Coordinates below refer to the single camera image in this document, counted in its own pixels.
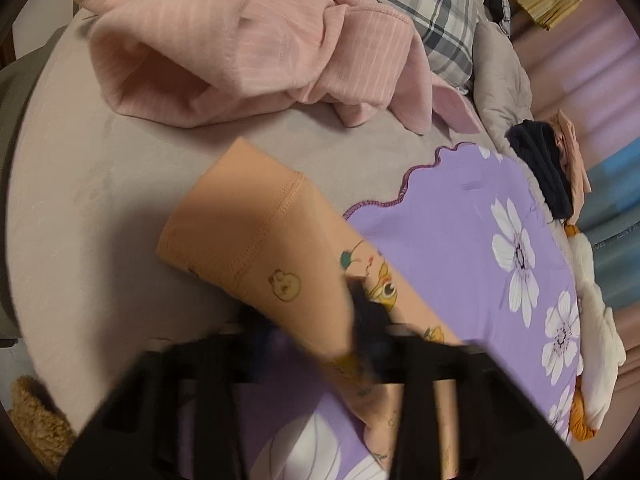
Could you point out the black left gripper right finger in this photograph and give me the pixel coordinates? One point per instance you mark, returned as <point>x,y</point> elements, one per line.
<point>501,434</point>

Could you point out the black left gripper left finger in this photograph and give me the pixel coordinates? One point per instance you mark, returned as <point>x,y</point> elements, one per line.
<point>175,415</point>

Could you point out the orange cartoon print garment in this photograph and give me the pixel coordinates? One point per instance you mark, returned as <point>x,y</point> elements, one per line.
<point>265,235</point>

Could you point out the brown fuzzy cloth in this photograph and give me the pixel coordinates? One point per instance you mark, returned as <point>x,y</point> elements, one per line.
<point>43,427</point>

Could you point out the white goose plush toy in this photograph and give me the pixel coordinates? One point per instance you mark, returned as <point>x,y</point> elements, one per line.
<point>601,348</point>

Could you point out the purple floral bed sheet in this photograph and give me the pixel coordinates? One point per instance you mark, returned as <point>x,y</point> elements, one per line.
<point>469,238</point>

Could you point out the peach folded garment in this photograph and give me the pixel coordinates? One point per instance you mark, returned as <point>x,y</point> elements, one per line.
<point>571,162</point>

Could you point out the dark navy folded garment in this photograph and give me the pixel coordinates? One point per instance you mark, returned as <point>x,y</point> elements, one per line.
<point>534,143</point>

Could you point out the grey quilt blanket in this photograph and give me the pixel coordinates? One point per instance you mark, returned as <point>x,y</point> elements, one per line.
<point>501,88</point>

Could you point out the pink striped garment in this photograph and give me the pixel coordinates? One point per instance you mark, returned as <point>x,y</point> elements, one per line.
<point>191,63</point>

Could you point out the grey plaid pillow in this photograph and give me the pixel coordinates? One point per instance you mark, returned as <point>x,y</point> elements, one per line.
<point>446,29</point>

